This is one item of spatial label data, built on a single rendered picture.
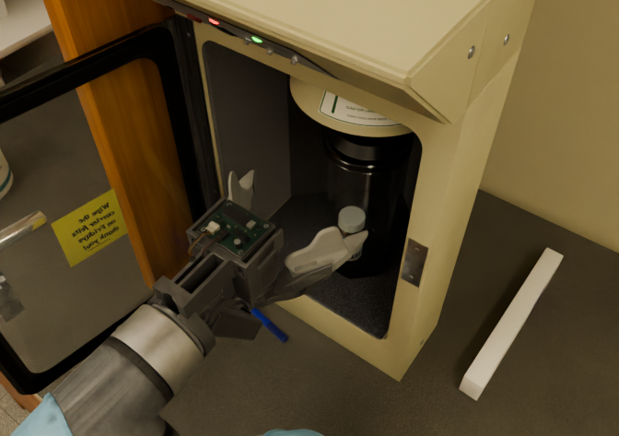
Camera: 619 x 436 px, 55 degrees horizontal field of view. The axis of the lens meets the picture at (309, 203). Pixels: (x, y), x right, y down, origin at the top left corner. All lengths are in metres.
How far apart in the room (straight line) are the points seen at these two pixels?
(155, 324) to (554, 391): 0.57
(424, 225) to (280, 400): 0.36
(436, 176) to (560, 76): 0.45
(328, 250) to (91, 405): 0.25
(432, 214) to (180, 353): 0.26
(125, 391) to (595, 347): 0.67
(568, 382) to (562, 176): 0.34
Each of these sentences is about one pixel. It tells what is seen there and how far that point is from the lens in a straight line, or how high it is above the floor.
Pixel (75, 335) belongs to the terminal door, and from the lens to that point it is 0.82.
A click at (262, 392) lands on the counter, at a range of 0.84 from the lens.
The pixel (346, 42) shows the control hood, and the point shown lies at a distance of 0.36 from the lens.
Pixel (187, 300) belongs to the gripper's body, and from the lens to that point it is 0.50.
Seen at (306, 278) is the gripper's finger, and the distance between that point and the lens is 0.58.
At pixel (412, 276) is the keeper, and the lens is 0.65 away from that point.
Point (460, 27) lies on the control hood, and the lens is 0.39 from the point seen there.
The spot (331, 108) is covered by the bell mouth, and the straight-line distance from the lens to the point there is 0.59.
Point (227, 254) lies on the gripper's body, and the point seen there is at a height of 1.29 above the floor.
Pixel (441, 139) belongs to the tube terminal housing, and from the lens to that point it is 0.51.
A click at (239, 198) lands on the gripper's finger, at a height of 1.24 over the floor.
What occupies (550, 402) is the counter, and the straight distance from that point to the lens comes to 0.90.
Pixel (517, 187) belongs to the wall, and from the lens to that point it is 1.10.
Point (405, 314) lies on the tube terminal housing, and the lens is 0.72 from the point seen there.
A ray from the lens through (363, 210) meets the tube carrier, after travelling 0.73.
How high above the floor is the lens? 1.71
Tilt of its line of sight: 48 degrees down
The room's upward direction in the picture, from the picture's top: straight up
